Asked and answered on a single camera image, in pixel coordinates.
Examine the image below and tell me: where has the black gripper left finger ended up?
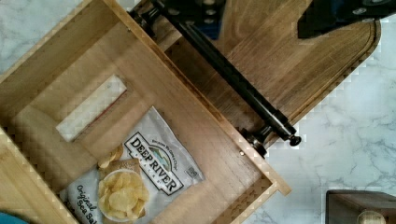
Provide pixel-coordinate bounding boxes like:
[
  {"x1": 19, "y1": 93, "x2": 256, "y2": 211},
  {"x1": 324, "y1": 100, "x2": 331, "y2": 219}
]
[{"x1": 154, "y1": 0, "x2": 225, "y2": 40}]

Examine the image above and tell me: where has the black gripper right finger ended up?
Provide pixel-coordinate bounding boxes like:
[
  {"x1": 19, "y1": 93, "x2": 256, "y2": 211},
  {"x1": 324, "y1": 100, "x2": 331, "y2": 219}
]
[{"x1": 297, "y1": 0, "x2": 396, "y2": 39}]

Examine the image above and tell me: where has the light wooden drawer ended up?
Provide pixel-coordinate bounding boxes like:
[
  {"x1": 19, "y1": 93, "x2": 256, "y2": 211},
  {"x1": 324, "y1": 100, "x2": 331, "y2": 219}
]
[{"x1": 1, "y1": 0, "x2": 290, "y2": 224}]

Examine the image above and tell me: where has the dark wooden cutting board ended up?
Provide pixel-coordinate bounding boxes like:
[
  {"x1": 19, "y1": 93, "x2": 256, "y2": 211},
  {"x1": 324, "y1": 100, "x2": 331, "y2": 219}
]
[{"x1": 134, "y1": 0, "x2": 382, "y2": 147}]

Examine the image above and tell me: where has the Deep River chips bag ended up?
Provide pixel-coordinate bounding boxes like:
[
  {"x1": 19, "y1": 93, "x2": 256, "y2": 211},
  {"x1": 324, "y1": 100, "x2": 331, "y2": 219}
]
[{"x1": 60, "y1": 107, "x2": 205, "y2": 224}]

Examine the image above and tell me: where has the dark wooden utensil box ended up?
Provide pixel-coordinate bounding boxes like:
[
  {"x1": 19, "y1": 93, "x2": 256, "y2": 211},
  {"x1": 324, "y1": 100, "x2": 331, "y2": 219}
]
[{"x1": 325, "y1": 189, "x2": 395, "y2": 224}]

